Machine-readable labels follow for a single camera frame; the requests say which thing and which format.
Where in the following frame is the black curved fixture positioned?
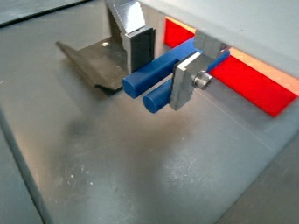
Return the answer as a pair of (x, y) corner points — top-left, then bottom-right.
(56, 12), (127, 93)

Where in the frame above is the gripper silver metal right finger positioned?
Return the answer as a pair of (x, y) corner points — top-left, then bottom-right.
(170, 31), (228, 110)

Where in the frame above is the red shape-sorter block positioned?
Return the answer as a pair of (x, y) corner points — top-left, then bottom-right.
(163, 16), (299, 118)

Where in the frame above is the blue square-circle object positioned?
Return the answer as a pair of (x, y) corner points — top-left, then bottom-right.
(123, 38), (230, 113)

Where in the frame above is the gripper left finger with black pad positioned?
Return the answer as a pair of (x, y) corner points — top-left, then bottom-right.
(106, 0), (155, 73)

